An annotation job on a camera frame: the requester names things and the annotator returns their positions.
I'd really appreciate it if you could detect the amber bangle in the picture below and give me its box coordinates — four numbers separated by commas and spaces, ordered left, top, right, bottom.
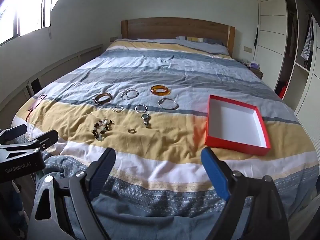
150, 85, 171, 97

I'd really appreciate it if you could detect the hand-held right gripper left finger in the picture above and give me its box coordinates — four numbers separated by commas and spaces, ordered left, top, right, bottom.
26, 147, 117, 240

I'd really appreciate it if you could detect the person's grey-blue clothing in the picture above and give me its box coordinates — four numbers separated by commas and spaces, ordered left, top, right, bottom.
35, 155, 225, 240

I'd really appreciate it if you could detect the dark red beaded bracelet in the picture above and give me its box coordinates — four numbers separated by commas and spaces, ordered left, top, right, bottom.
92, 119, 115, 141

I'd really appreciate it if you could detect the red item in wardrobe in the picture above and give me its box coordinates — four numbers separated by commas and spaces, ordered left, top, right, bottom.
278, 80, 288, 100

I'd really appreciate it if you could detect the hanging striped shirt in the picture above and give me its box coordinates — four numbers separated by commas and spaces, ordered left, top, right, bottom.
300, 15, 314, 68

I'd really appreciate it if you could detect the grey-blue pillow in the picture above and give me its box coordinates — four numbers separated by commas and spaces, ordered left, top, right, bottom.
175, 35, 230, 55

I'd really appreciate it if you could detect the wooden nightstand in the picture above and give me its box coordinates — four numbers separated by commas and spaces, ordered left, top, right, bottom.
251, 67, 263, 80

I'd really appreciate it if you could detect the wooden headboard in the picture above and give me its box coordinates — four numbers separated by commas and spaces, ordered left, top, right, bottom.
121, 17, 236, 58

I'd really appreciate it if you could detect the striped blue yellow blanket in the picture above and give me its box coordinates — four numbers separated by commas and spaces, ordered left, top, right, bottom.
11, 38, 319, 205

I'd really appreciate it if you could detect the window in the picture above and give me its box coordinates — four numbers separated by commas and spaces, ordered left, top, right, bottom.
0, 0, 73, 47

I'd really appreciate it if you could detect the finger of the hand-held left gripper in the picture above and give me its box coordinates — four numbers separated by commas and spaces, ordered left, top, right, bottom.
0, 124, 27, 144
25, 129, 59, 153

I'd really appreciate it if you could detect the silver wristwatch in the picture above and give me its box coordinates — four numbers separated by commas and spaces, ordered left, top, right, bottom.
141, 113, 152, 128

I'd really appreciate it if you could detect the white low wall cabinet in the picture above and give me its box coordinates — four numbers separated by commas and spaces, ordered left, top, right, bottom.
0, 44, 104, 110

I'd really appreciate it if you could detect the silver hinged bangle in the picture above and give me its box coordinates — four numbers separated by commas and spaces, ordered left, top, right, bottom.
158, 98, 179, 110

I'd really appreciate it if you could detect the white wardrobe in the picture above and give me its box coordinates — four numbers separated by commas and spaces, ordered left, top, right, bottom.
255, 0, 320, 135

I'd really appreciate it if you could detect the clear crystal bead bracelet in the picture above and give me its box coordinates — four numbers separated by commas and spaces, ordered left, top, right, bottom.
121, 88, 139, 100

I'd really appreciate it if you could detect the dark brown bangle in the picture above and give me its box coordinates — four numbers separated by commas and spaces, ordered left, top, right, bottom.
94, 92, 113, 105

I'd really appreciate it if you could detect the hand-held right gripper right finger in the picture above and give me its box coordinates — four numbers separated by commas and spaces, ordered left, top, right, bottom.
201, 147, 292, 240

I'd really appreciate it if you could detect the red shallow box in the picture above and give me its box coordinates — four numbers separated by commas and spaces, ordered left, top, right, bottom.
204, 95, 272, 156

